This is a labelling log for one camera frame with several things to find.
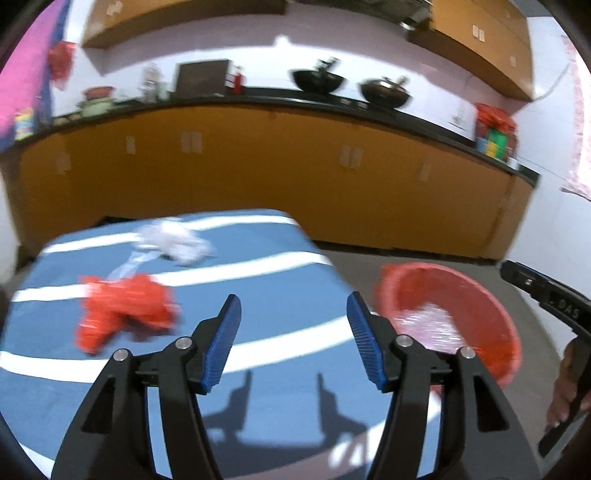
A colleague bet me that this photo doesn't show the red plastic basin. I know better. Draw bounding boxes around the red plastic basin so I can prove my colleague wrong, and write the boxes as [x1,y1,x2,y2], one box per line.
[373,263,523,389]

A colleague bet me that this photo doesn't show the blue white striped tablecloth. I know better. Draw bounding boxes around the blue white striped tablecloth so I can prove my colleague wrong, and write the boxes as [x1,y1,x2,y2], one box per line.
[0,210,445,480]

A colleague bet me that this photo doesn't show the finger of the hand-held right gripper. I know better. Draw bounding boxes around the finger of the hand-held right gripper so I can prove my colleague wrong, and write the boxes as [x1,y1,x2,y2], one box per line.
[501,261,544,302]

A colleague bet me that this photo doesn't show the wok with metal lid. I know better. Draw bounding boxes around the wok with metal lid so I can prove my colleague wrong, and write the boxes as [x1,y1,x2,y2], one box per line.
[360,76,413,110]

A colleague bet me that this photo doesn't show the wooden upper cabinet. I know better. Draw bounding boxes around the wooden upper cabinet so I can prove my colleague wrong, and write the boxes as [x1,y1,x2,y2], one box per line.
[406,0,536,103]
[83,0,287,49]

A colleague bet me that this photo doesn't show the hanging red plastic bag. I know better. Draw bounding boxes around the hanging red plastic bag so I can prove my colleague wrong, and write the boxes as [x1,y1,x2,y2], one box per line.
[48,41,77,82]

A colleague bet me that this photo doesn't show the clear plastic bag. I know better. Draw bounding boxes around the clear plastic bag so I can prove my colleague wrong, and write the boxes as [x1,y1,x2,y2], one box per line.
[106,220,219,283]

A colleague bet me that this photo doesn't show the red bag on countertop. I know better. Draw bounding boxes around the red bag on countertop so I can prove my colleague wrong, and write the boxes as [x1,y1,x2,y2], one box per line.
[475,102,517,137]

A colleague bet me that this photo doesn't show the black wok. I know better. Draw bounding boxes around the black wok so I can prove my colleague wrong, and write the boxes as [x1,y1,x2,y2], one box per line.
[288,58,348,93]

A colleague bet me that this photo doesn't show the dark cutting board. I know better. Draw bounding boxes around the dark cutting board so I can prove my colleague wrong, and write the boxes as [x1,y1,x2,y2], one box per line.
[174,59,231,97]

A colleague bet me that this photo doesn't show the pink cloth with blue border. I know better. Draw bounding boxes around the pink cloth with blue border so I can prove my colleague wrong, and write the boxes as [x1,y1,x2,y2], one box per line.
[0,0,71,151]

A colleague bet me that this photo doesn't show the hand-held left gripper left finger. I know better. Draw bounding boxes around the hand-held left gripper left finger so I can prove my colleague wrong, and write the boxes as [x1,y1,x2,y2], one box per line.
[51,293,243,480]

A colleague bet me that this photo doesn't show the colourful boxes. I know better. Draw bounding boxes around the colourful boxes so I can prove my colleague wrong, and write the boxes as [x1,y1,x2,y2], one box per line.
[475,129,516,160]

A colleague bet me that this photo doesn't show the pink patterned curtain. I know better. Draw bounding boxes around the pink patterned curtain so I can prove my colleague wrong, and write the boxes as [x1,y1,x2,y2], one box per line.
[558,34,591,202]

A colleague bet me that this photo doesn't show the red cloth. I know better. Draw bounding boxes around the red cloth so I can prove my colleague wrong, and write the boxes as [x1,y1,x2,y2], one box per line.
[74,272,179,354]

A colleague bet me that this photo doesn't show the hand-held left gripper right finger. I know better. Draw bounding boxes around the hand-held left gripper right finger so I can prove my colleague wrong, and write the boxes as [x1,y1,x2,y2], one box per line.
[346,291,541,480]

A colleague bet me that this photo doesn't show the clear bag with utensils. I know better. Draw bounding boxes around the clear bag with utensils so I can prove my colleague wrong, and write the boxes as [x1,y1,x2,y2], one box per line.
[141,65,161,103]

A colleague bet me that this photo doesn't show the black kitchen countertop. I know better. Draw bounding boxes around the black kitchen countertop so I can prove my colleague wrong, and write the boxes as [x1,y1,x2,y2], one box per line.
[9,87,542,186]

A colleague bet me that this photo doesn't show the person's right hand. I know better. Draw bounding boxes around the person's right hand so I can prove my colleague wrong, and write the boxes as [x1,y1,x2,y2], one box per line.
[547,340,591,429]

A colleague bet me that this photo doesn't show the wooden lower cabinet row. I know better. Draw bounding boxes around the wooden lower cabinet row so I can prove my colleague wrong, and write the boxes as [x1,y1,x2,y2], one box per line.
[0,104,539,262]

